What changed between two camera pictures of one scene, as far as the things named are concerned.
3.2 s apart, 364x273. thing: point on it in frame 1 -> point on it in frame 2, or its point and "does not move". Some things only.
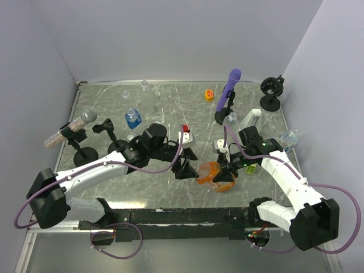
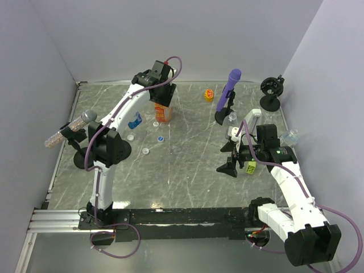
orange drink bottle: [205, 172] -> [163, 114]
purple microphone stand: [219, 115] does not move
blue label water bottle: [133, 118] does not move
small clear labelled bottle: [289, 139] does not move
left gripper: [187, 170] -> [166, 100]
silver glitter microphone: [87, 116] does not move
